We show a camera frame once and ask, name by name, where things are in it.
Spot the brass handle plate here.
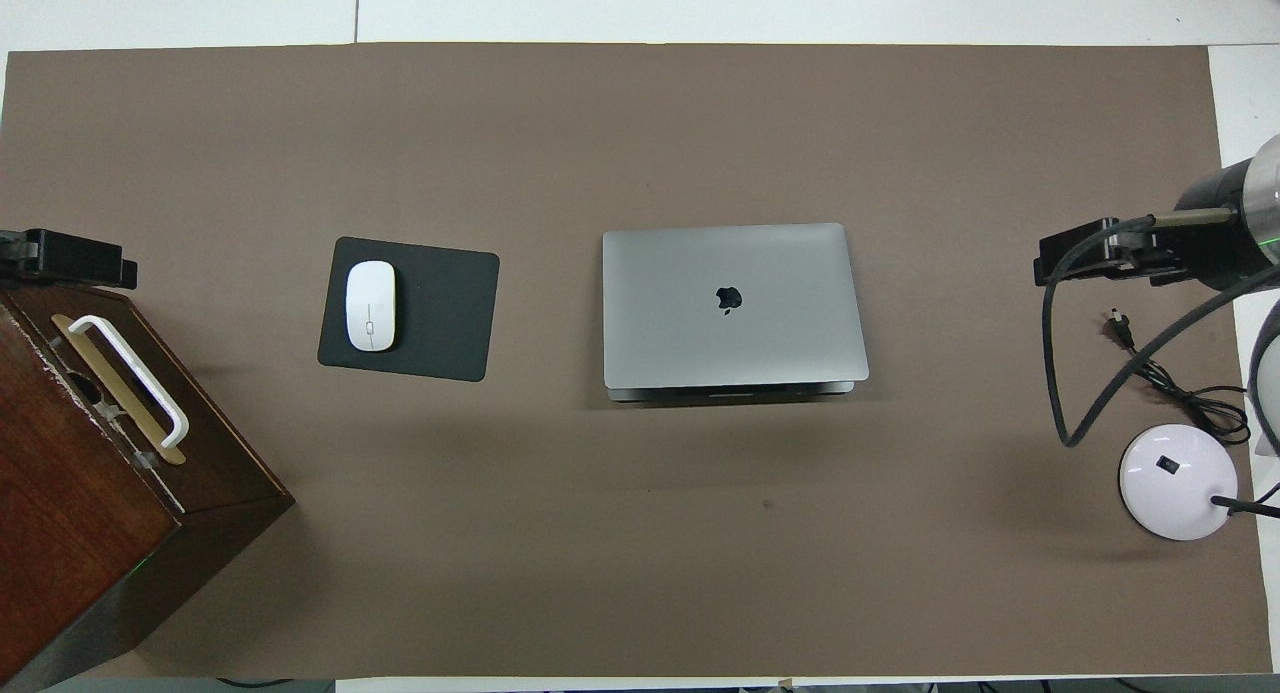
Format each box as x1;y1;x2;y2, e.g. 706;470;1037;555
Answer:
50;313;188;466

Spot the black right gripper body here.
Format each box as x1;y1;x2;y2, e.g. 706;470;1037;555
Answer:
1093;216;1197;290

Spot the black lamp power cord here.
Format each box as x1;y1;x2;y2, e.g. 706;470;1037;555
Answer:
1103;310;1253;446

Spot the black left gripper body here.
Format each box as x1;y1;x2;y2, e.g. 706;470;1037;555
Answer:
0;228;43;280

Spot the white computer mouse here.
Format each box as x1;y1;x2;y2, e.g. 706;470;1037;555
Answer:
345;260;398;353

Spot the white desk lamp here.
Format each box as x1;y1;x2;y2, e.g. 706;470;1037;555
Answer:
1118;423;1280;542

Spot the white box handle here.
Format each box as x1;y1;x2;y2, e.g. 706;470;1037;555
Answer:
68;315;190;449

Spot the silver grey laptop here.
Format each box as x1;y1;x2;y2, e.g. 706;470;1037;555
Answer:
602;223;871;405

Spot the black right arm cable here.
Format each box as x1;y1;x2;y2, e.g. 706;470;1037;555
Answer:
1040;216;1280;506

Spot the black mouse pad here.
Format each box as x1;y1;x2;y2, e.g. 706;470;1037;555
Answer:
317;236;501;383

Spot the brown table mat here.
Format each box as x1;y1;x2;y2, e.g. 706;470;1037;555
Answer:
0;43;1273;680

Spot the dark brown wooden box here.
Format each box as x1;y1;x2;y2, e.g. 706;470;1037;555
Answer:
0;283;296;689

